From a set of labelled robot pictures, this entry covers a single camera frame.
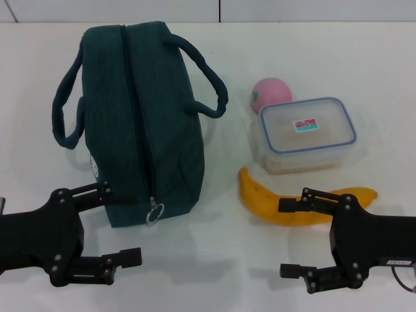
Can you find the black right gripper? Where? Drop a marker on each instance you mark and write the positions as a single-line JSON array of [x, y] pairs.
[[367, 240]]

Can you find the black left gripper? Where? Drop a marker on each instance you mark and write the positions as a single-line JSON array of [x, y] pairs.
[[42, 237]]

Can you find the yellow banana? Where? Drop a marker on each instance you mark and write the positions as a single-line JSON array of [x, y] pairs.
[[260, 198]]

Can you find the clear blue-rimmed food container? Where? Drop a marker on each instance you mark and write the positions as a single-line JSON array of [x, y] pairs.
[[308, 143]]

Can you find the dark teal lunch bag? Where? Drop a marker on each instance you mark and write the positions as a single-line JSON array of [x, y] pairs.
[[162, 113]]

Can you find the pink toy peach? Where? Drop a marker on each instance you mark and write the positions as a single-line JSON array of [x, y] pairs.
[[273, 94]]

